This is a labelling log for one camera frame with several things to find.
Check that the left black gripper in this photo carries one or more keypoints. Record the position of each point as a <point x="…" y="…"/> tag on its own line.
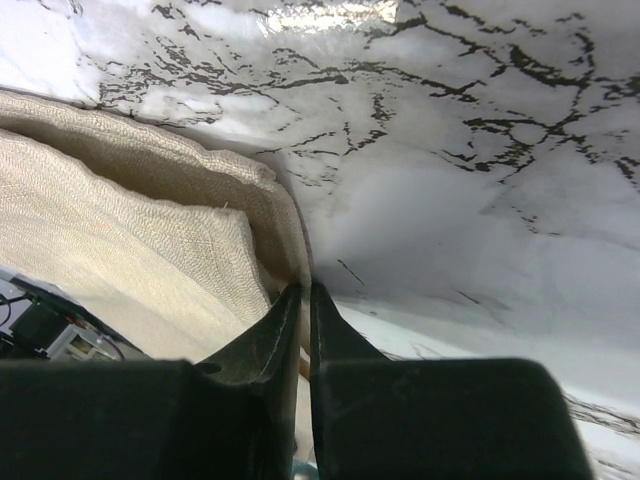
<point x="39" y="321"/>

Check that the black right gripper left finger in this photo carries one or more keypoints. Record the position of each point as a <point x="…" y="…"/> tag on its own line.
<point x="230" y="416"/>

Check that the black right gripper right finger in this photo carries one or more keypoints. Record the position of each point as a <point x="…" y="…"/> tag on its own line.
<point x="378" y="418"/>

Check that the beige cloth napkin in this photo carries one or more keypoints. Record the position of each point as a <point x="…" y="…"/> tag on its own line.
<point x="178" y="248"/>

